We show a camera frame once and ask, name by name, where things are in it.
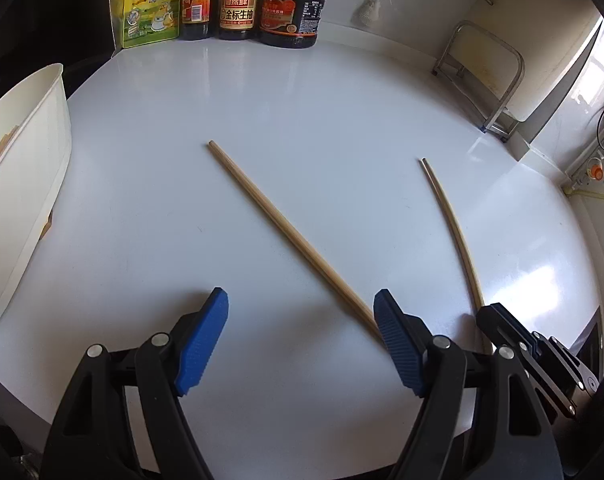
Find yellow green seasoning pouch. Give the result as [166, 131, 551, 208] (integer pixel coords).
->
[116, 0, 183, 50]

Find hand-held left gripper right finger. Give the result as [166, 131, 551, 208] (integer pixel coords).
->
[373, 288, 565, 480]

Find white plastic chopstick holder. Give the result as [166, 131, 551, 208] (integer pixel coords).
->
[0, 63, 73, 336]

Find bunch of chopsticks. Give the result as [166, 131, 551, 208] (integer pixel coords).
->
[0, 124, 22, 181]

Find dark vinegar bottle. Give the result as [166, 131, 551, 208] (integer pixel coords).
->
[181, 0, 217, 42]

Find gas valve orange knob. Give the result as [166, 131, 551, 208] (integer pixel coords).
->
[569, 157, 604, 186]

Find light wooden chopstick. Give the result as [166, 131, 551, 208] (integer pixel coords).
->
[420, 158, 495, 356]
[208, 140, 387, 348]

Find white cutting board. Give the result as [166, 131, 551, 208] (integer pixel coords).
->
[454, 0, 604, 123]

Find black stove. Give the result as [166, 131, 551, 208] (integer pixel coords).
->
[0, 0, 115, 106]

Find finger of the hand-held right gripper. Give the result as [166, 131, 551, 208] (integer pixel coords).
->
[500, 304, 538, 347]
[476, 303, 533, 362]

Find large dark red-capped sauce jug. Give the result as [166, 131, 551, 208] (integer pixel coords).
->
[259, 0, 329, 50]

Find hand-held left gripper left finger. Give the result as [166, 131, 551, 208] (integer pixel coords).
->
[41, 287, 230, 480]

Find soy sauce bottle yellow label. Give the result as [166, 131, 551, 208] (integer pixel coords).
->
[218, 0, 261, 41]

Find yellow gas hose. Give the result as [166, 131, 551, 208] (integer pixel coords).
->
[562, 185, 604, 204]

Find metal board rack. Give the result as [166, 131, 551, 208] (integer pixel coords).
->
[433, 20, 526, 145]

